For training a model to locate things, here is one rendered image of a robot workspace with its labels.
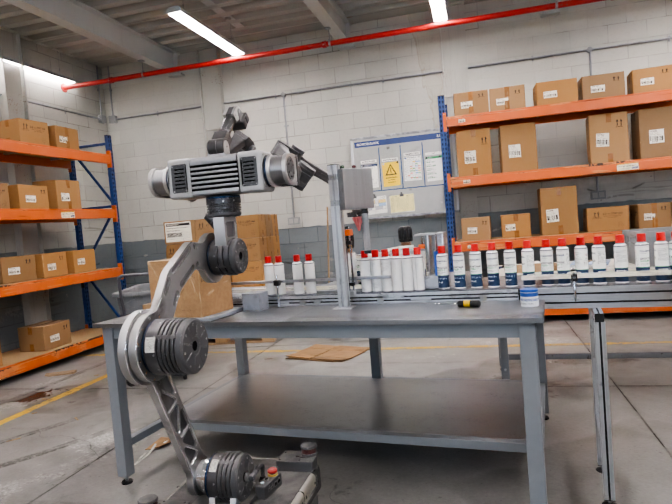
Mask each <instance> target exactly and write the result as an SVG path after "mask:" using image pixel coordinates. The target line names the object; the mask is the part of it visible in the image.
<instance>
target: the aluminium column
mask: <svg viewBox="0 0 672 504"><path fill-rule="evenodd" d="M337 169H339V164H330V165H327V172H328V175H331V174H334V176H335V174H337ZM328 184H329V196H330V201H334V200H339V188H338V180H337V179H336V180H329V181H328ZM330 208H331V220H332V232H333V244H334V256H335V268H336V280H337V292H338V304H339V308H348V307H350V306H351V303H350V291H349V279H348V267H347V254H346V242H345V230H344V218H343V211H341V210H340V206H331V207H330Z"/></svg>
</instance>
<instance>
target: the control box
mask: <svg viewBox="0 0 672 504"><path fill-rule="evenodd" d="M337 178H338V179H337V180H338V188H339V203H340V205H339V206H340V210H341V211H345V210H360V209H366V208H368V209H370V208H374V195H373V182H372V169H371V168H341V169H337Z"/></svg>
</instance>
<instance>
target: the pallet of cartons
mask: <svg viewBox="0 0 672 504"><path fill-rule="evenodd" d="M236 224H237V235H238V238H241V239H242V240H243V241H244V242H245V244H246V246H247V250H248V265H247V268H246V270H245V271H244V272H243V273H241V274H238V275H231V282H248V281H265V275H264V264H265V257H266V256H271V263H272V264H273V265H274V264H275V256H281V254H280V242H279V232H278V220H277V214H254V215H242V216H237V217H236ZM163 225H164V235H165V244H166V245H167V246H166V258H167V259H171V258H172V257H173V256H174V254H175V253H176V252H177V251H178V249H179V248H180V247H181V245H182V244H183V243H185V242H198V240H199V238H200V237H201V236H202V235H203V234H204V233H214V229H213V228H212V227H211V226H210V224H209V223H208V222H207V221H206V220H205V219H198V220H185V221H173V222H163ZM168 244H170V245H168ZM231 286H232V288H235V287H260V286H265V284H245V285H231ZM208 339H215V341H212V342H208V345H222V344H235V340H232V341H230V340H231V339H230V338H208ZM275 341H276V338H262V339H251V340H246V343H264V342H275Z"/></svg>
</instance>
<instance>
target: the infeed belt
mask: <svg viewBox="0 0 672 504"><path fill-rule="evenodd" d="M505 289H520V286H518V287H517V288H506V286H503V287H500V288H497V289H489V288H488V287H483V289H471V288H466V289H464V290H455V288H450V290H439V289H425V290H424V291H410V292H404V291H402V292H377V293H374V292H371V293H362V291H357V292H356V294H381V293H412V292H443V291H474V290H505ZM319 295H338V292H331V293H330V292H328V293H317V294H313V295H307V293H305V294H303V295H295V294H286V295H283V296H279V297H288V296H319Z"/></svg>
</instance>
